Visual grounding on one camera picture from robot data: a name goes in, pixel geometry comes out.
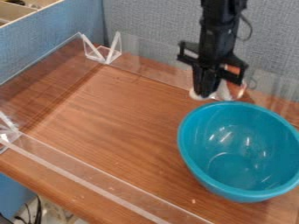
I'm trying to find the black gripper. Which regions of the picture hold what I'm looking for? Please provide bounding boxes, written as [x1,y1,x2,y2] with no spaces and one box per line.
[177,41,248,97]

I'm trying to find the white and brown mushroom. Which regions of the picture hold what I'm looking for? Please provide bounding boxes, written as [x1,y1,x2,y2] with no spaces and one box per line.
[189,80,247,101]

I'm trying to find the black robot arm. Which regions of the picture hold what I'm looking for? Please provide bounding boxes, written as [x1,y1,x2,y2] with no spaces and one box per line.
[177,0,248,98]

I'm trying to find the blue plastic bowl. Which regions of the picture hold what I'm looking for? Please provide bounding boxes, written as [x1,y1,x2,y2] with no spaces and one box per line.
[176,101,299,203]

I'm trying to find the clear acrylic back barrier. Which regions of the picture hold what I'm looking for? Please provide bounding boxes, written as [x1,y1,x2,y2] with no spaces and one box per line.
[111,31,299,102]

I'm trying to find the clear acrylic barrier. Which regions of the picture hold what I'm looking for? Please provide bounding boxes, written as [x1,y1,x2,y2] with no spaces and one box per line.
[0,110,212,224]
[111,31,299,102]

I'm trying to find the clear acrylic front barrier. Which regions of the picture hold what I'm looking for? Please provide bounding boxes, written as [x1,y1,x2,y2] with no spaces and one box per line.
[0,110,212,224]

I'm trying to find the wooden shelf box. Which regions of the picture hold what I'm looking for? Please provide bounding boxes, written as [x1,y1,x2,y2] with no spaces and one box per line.
[0,0,64,28]

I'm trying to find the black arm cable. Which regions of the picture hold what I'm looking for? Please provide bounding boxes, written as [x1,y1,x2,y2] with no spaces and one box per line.
[237,12,255,42]

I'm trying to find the clear acrylic corner bracket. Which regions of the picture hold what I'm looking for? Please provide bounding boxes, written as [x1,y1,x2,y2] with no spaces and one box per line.
[80,31,121,65]

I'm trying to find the black cables on floor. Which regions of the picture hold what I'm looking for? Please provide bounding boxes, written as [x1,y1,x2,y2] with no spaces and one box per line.
[0,195,44,224]

